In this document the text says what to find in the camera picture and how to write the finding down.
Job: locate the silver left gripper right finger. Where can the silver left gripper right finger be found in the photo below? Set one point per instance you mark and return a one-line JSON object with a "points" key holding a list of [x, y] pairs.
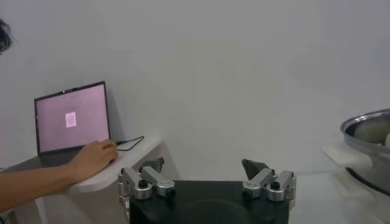
{"points": [[259, 179]]}

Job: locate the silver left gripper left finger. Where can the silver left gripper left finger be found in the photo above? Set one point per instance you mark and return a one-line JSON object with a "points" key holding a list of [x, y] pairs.
{"points": [[155, 179]]}

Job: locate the person's bare forearm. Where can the person's bare forearm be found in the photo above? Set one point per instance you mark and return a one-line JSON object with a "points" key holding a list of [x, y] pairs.
{"points": [[33, 185]]}

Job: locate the stainless steel steamer basket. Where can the stainless steel steamer basket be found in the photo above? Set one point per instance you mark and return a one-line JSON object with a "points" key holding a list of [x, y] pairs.
{"points": [[377, 170]]}

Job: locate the person's bare hand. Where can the person's bare hand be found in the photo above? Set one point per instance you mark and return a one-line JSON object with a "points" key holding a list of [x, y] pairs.
{"points": [[94, 159]]}

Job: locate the white side table with mouse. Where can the white side table with mouse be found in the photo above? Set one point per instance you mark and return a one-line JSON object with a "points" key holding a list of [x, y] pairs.
{"points": [[137, 150]]}

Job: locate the dark laptop with pale screen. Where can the dark laptop with pale screen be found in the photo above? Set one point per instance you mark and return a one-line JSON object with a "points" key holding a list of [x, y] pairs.
{"points": [[73, 118]]}

